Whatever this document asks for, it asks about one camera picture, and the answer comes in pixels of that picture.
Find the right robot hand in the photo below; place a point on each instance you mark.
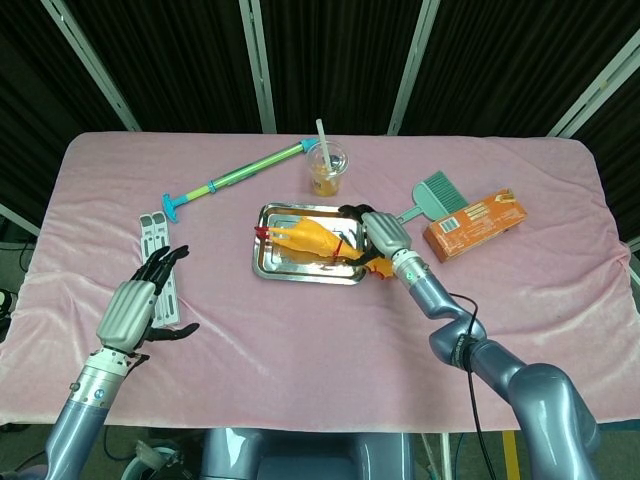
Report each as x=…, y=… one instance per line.
x=390, y=232

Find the white plastic bucket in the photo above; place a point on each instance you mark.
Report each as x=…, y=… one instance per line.
x=150, y=462

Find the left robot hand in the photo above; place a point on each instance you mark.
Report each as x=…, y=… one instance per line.
x=125, y=312

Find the metal table leg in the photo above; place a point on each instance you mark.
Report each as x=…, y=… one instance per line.
x=435, y=457

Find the teal dust brush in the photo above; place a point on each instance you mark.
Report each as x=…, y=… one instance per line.
x=437, y=192

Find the white folding laptop stand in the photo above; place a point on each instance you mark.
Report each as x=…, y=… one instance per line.
x=150, y=235

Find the yellow rubber chicken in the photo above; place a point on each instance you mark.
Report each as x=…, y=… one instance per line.
x=310, y=237

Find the grey blue robot torso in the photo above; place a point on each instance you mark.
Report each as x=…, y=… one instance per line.
x=310, y=455

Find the green blue water pump toy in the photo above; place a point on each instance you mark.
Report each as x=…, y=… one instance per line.
x=240, y=172

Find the pink velvet table cloth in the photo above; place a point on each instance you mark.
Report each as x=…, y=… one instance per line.
x=300, y=350

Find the clear plastic drink cup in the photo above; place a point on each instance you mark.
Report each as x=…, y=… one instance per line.
x=325, y=182

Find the black pleated curtain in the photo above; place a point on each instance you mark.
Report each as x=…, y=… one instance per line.
x=340, y=60

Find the orange cardboard box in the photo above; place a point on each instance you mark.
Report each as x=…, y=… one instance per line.
x=475, y=225

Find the white metal frame post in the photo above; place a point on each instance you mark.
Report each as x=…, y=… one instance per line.
x=412, y=70
x=90, y=65
x=595, y=90
x=257, y=65

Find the white drinking straw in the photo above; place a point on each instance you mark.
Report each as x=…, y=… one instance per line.
x=322, y=137

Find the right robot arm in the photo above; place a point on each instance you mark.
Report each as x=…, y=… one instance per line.
x=500, y=360

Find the silver metal tray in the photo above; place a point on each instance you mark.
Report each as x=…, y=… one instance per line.
x=280, y=265

